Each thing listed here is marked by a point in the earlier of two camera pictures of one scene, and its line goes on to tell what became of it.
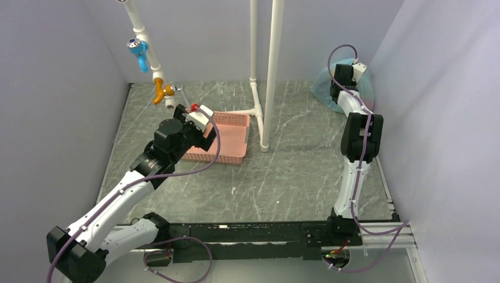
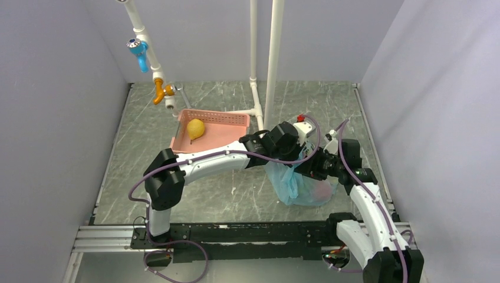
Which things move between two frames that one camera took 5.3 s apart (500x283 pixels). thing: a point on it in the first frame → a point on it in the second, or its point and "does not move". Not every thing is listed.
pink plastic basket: x=233 y=128 does not move
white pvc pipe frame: x=277 y=14 does not move
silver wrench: x=184 y=96 does not move
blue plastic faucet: x=140 y=48 does not move
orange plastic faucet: x=160 y=91 does not move
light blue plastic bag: x=366 y=89 → x=297 y=189
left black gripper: x=201 y=141 → x=297 y=149
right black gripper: x=352 y=84 → x=311 y=167
